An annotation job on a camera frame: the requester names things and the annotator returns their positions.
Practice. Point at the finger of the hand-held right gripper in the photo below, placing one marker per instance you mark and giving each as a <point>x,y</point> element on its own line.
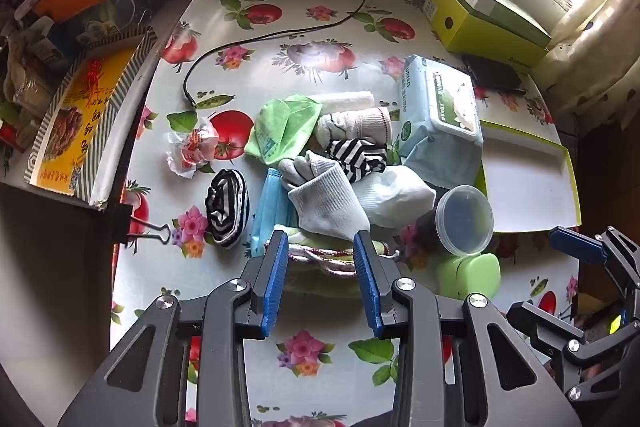
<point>545,324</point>
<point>575,247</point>

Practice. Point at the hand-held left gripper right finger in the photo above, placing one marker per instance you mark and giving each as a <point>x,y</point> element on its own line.
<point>370,292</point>

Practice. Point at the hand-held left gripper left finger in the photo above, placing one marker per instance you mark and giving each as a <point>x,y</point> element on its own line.
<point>276,287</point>

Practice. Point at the green towel with red-white trim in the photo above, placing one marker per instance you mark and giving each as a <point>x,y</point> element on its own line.
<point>320,269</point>

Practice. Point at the shallow lime green box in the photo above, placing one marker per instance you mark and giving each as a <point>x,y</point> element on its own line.
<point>530,182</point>

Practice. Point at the blue face mask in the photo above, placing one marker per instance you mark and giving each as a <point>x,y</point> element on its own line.
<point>270,207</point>

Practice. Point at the black white striped sock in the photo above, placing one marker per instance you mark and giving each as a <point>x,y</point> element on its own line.
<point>350,152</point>
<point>227,212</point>

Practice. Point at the grey white sock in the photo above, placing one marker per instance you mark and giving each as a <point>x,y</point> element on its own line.
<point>325,202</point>

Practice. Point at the green microfiber cloth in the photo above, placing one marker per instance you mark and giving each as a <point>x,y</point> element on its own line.
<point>280,127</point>

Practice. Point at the clear orange packet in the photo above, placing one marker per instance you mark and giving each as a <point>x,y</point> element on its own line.
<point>192,149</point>

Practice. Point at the beige sock with red stripe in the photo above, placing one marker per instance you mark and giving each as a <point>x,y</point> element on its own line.
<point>355,124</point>

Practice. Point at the white towel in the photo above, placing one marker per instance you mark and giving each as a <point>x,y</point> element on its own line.
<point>345,100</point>

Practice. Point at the small green plastic case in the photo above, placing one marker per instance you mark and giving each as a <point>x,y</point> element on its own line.
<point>470,274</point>

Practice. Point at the black binder clip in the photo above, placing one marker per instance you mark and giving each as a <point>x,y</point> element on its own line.
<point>122,222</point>

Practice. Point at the cream patterned curtain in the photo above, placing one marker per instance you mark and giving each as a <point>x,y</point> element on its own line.
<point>590,72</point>

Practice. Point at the pale blue wet wipes pack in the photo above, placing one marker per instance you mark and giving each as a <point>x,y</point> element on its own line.
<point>440,122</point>

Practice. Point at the black smartphone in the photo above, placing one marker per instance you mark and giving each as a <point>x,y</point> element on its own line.
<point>492,74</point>

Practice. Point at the lime green cardboard box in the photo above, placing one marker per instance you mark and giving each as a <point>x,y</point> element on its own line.
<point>475,37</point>

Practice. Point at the green white flat box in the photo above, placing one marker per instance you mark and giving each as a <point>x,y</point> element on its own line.
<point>500,14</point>

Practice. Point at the yellow printed striped-edge box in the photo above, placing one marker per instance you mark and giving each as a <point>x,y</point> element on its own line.
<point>80,117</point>

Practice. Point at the floral fruit print tablecloth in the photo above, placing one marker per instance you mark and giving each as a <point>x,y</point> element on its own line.
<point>280,17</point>

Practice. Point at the pile of food bags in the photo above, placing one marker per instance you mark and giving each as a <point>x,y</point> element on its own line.
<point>30,72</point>

